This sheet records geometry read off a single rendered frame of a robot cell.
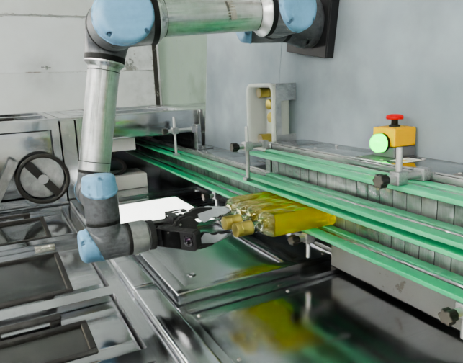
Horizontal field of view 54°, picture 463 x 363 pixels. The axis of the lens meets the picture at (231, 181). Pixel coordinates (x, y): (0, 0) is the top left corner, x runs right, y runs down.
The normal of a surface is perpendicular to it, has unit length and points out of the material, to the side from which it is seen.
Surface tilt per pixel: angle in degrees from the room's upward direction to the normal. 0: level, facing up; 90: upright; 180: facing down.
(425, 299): 0
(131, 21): 80
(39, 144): 90
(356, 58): 0
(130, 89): 90
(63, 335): 90
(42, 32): 90
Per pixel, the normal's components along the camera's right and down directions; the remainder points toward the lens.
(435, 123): -0.89, 0.13
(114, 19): 0.30, 0.14
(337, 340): -0.04, -0.98
